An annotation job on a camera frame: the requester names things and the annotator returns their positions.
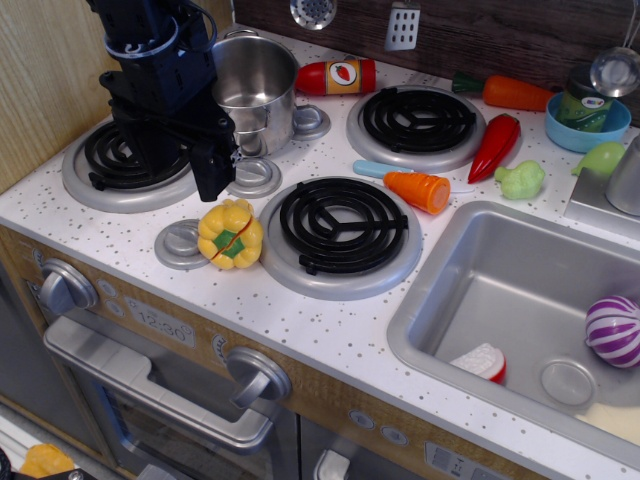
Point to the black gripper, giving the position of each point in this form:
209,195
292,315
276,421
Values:
162,100

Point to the light green toy broccoli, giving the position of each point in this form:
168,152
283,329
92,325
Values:
521,182

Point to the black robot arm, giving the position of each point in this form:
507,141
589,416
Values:
153,10

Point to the stainless steel pot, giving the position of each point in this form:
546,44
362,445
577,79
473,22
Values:
255,86

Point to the grey knob disc middle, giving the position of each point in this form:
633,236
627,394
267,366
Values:
255,178

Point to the grey knob disc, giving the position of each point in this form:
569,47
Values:
255,178
310,123
176,246

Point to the yellow toy bell pepper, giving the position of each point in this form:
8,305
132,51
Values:
230,236

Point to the grey knob disc front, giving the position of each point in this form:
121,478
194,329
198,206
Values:
176,246

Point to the grey knob disc back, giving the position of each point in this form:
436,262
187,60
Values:
310,123

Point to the front left stove burner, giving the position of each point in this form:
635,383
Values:
99,171

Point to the stove burner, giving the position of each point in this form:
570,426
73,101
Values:
339,239
421,128
99,171

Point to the front middle stove burner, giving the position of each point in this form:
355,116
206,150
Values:
339,239

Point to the light blue toy knife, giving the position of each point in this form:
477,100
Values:
379,170

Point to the red ketchup toy bottle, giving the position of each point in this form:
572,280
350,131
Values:
337,77

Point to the hanging silver skimmer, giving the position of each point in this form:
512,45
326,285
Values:
313,15

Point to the left oven knob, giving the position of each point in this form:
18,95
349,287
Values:
65,288

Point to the oven knob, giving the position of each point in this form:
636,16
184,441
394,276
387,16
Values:
256,376
65,288

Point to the back right stove burner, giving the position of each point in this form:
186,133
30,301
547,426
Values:
421,128

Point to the right oven knob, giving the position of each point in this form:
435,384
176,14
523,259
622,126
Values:
256,376

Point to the cut orange carrot piece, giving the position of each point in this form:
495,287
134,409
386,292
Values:
428,193

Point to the hanging silver spatula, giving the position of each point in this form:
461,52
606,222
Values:
402,28

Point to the grey toy sink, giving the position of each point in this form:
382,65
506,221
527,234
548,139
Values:
523,284

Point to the red toy chili pepper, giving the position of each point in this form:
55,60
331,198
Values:
499,141

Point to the whole orange toy carrot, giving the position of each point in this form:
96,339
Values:
502,91

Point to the white and red toy piece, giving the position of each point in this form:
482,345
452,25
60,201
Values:
485,361

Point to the yellow object on floor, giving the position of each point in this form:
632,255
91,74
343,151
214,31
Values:
44,460

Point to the green toy can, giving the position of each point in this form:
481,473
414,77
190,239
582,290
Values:
582,107

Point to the green toy pear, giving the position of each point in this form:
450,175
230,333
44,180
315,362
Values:
603,159

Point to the blue plastic bowl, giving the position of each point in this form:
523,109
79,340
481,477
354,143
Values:
616,123

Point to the silver toy faucet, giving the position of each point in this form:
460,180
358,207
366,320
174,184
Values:
609,203

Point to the hanging silver ladle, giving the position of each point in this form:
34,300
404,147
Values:
615,72

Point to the purple striped toy onion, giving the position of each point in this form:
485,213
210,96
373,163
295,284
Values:
612,331

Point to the grey oven door handle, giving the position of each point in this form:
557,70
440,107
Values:
127,372

